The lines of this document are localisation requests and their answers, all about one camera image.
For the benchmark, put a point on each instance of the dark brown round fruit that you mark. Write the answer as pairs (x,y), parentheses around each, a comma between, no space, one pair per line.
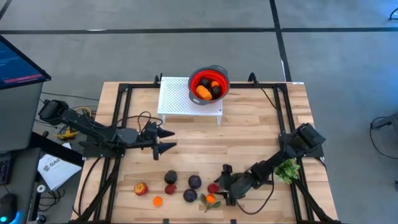
(204,82)
(216,91)
(170,177)

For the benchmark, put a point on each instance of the dark blue computer monitor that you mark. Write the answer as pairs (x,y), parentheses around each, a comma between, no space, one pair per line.
(15,65)

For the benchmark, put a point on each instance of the yellow hand tool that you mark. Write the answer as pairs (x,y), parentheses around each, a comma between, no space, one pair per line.
(68,134)

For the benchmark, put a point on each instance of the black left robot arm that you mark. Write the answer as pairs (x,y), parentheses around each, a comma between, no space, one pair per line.
(93,129)

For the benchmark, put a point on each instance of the black computer mouse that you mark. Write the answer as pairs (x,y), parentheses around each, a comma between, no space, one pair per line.
(7,205)

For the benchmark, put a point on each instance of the white printed paper sheet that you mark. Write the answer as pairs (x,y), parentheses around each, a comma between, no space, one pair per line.
(57,172)

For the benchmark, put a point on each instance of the red yellow peach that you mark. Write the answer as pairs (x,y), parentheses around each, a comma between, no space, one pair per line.
(140,188)

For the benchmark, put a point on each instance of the purple wrinkled round fruit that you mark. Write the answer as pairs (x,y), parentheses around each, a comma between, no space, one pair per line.
(190,195)
(194,182)

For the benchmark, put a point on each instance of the black aluminium table frame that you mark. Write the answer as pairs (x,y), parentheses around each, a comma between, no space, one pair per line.
(242,85)

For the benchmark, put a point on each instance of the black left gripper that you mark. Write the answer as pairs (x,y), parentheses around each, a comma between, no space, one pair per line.
(149,140)

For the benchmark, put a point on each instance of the green leafy herb bunch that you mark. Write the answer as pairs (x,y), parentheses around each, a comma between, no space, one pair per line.
(286,170)

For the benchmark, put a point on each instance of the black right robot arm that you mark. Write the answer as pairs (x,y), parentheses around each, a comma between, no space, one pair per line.
(280,158)

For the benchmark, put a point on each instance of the yellow orange mango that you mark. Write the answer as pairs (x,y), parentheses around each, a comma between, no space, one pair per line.
(203,92)

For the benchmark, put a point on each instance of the small dark red fruit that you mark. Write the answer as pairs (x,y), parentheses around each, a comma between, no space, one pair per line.
(170,189)
(212,188)

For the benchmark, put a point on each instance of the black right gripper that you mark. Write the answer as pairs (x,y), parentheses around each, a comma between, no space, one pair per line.
(239,185)

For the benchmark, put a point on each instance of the orange with leaves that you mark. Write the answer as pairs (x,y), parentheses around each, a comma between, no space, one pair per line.
(203,198)

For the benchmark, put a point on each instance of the red grey collapsible bowl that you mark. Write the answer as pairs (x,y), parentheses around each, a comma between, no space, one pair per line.
(194,81)

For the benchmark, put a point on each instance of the small plain orange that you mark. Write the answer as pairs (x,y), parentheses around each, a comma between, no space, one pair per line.
(157,201)
(214,84)

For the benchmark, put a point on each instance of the dark keyboard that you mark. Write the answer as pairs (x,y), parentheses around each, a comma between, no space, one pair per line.
(4,169)

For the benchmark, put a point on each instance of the white tape roll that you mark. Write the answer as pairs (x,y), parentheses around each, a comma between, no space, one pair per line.
(38,188)

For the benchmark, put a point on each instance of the white perforated metal rack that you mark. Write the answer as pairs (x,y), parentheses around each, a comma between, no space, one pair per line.
(174,99)

